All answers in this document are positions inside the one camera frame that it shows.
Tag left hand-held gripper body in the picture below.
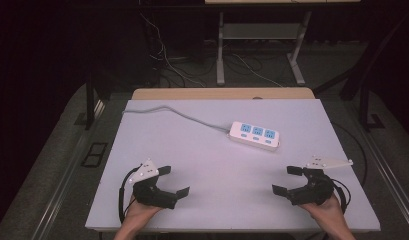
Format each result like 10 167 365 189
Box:
128 158 178 210

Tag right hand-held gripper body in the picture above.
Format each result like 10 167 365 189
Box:
288 155 354 206

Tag person's left hand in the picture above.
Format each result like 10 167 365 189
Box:
121 195 163 232

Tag person's right hand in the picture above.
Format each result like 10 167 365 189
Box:
298 193 348 233

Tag white power strip blue sockets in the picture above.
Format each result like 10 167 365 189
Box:
227 120 281 153

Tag black metal stand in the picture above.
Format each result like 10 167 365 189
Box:
339 13 387 132
84 79 97 131

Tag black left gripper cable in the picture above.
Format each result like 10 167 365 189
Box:
117 164 143 225

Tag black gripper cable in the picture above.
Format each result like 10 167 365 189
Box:
330 177 353 215
117 164 143 225

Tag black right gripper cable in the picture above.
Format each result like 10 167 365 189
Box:
330 177 353 215

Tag grey power strip cable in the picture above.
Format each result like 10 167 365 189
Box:
122 105 234 132

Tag black floor cable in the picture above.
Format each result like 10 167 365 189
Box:
331 122 369 188

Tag black rectangular floor frame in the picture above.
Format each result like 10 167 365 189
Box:
80 141 109 169

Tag aluminium floor rail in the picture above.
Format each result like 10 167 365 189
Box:
31 99 107 240
353 112 409 228

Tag white floor cable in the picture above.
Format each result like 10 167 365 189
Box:
231 52 284 89
139 12 207 89

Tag grey metal table frame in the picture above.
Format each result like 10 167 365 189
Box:
215 11 313 87

